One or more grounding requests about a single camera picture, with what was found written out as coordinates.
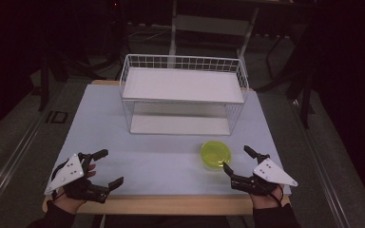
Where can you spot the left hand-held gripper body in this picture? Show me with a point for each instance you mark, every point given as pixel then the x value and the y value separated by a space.
pixel 68 173

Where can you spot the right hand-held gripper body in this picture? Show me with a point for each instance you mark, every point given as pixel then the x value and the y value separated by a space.
pixel 264 177

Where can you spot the yellow-green plastic plate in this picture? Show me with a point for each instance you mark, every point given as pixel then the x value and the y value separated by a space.
pixel 215 155

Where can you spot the person's right hand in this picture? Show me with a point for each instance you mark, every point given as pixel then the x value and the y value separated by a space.
pixel 266 199

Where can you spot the person's left hand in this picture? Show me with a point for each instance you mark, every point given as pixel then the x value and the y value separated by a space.
pixel 76 196

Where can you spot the black tripod stand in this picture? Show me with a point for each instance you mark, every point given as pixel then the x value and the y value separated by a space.
pixel 293 76

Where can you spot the metal stand frame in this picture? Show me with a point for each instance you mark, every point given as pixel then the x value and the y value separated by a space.
pixel 214 28

